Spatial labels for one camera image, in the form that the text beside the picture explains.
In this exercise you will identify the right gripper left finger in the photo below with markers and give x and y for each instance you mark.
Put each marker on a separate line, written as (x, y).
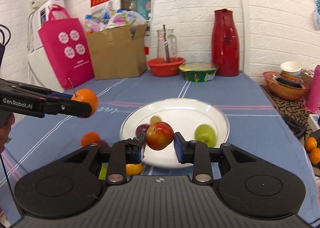
(129, 151)

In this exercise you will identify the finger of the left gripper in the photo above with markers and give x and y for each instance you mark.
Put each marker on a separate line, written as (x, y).
(54, 106)
(60, 95)

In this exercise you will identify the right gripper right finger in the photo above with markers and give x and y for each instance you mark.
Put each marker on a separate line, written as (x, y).
(196, 153)

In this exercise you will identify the stemmed orange mandarin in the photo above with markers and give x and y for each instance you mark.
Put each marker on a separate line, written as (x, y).
(86, 96)

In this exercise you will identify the small yellow-orange citrus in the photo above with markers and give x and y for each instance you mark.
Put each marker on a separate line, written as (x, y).
(134, 169)

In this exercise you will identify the round green jujube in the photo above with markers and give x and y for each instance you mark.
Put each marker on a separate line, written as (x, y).
(205, 133)

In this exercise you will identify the dark plum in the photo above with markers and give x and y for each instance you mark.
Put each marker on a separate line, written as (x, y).
(103, 144)
(142, 128)

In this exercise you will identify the red-yellow small apple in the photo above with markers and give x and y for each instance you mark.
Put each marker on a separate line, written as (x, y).
(159, 135)

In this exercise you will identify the oblong green jujube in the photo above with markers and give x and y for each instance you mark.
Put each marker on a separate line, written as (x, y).
(103, 172)

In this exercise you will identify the yellow-brown longan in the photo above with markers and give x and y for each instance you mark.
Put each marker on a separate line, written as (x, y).
(155, 119)

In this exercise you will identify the large orange mandarin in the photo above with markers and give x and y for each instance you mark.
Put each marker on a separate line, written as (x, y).
(89, 138)

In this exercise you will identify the person left hand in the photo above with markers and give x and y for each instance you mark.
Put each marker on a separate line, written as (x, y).
(5, 131)

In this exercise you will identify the white appliance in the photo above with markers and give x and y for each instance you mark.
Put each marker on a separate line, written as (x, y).
(41, 72)

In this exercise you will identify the white round plate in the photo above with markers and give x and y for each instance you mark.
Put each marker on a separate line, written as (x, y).
(184, 116)

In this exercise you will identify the pink tote bag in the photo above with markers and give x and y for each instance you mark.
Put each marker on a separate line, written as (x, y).
(64, 41)

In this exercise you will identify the brown cardboard box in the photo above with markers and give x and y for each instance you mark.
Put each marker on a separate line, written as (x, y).
(118, 53)

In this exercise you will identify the blue striped tablecloth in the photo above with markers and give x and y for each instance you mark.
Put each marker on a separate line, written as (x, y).
(255, 126)

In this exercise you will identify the green foil bowl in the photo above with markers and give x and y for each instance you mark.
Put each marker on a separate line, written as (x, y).
(198, 71)

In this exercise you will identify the floral cloth bundle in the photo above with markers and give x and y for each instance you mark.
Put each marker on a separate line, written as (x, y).
(109, 18)

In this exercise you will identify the red plastic basket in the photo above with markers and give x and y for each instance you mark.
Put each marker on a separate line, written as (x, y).
(160, 68)

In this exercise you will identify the brown wooden tray bowl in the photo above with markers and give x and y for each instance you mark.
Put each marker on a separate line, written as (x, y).
(282, 91)

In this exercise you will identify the glass pitcher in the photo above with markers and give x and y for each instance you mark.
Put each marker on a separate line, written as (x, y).
(172, 42)

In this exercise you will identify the red thermos jug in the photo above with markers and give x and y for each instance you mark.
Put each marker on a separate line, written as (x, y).
(225, 44)

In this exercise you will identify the orange on side shelf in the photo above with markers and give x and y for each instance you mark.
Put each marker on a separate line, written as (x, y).
(310, 144)

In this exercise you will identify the pink water bottle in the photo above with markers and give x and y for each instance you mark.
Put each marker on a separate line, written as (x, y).
(313, 101)

